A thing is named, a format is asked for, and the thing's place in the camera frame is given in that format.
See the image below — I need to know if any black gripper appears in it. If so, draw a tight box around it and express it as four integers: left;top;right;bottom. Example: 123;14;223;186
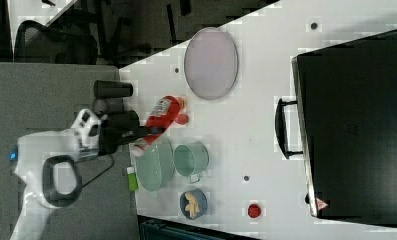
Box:
99;110;162;155

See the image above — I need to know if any red ketchup bottle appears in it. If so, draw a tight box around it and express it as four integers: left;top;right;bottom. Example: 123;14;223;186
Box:
131;96;182;157

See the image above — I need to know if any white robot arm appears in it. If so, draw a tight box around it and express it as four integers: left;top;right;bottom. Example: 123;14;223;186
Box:
10;109;164;240

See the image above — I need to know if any green oval strainer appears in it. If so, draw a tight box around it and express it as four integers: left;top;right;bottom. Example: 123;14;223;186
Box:
136;137;174;192

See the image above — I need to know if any red tomato toy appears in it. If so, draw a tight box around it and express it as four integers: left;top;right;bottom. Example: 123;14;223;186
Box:
175;114;189;125

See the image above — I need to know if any green bottle white cap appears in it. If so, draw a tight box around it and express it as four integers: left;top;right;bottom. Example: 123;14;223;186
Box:
126;166;138;191

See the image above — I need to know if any green metal pot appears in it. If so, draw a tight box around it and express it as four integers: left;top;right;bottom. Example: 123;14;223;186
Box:
173;142;209;184

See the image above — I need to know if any black cylinder cup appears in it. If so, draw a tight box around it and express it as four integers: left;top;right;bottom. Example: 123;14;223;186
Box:
93;80;134;99

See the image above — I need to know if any blue bowl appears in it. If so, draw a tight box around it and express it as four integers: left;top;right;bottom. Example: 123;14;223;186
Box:
179;189;208;220

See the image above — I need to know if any yellow food in bowl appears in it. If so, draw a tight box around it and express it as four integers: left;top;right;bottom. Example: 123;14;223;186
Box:
185;192;200;219

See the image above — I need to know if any grey round plate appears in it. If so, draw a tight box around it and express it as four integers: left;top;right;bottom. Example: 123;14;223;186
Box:
184;27;238;100

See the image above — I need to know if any dark blue crate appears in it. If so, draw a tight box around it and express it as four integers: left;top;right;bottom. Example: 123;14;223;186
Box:
140;220;252;240

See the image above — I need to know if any black office chair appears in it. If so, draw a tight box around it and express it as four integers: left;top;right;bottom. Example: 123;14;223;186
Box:
13;20;98;65

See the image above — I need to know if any black toaster oven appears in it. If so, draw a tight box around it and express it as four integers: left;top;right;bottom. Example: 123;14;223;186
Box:
275;29;397;228

